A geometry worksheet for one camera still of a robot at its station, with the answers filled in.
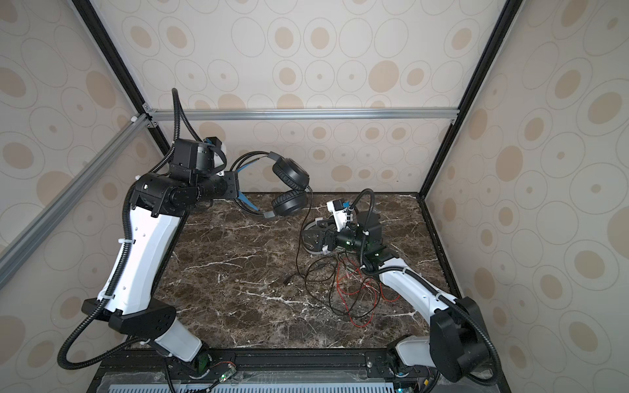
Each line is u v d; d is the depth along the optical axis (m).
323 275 0.93
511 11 0.68
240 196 0.65
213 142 0.56
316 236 1.04
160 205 0.40
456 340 0.42
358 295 0.88
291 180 0.60
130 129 0.83
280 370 0.73
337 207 0.67
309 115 0.91
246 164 0.65
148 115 0.90
